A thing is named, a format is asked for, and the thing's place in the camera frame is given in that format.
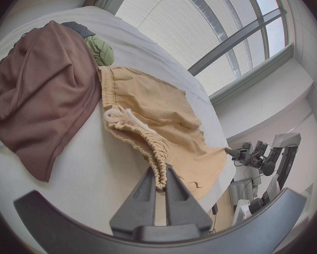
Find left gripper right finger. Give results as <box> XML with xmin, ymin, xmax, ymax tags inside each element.
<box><xmin>164</xmin><ymin>165</ymin><xmax>213</xmax><ymax>233</ymax></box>

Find black garment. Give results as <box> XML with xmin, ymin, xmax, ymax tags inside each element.
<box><xmin>61</xmin><ymin>21</ymin><xmax>96</xmax><ymax>39</ymax></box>

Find black cable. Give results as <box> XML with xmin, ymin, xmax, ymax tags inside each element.
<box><xmin>208</xmin><ymin>205</ymin><xmax>219</xmax><ymax>234</ymax></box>

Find bed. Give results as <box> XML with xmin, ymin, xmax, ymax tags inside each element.
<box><xmin>0</xmin><ymin>0</ymin><xmax>237</xmax><ymax>244</ymax></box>

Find green garment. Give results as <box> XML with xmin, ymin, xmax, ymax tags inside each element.
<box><xmin>85</xmin><ymin>35</ymin><xmax>114</xmax><ymax>67</ymax></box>

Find brown shorts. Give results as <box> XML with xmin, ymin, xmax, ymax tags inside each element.
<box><xmin>0</xmin><ymin>20</ymin><xmax>103</xmax><ymax>182</ymax></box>

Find tan shorts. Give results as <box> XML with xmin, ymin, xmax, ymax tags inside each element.
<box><xmin>97</xmin><ymin>66</ymin><xmax>228</xmax><ymax>199</ymax></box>

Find window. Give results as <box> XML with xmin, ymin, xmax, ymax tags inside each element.
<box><xmin>115</xmin><ymin>0</ymin><xmax>294</xmax><ymax>95</ymax></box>

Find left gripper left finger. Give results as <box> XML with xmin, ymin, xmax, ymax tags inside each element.
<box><xmin>109</xmin><ymin>166</ymin><xmax>157</xmax><ymax>235</ymax></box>

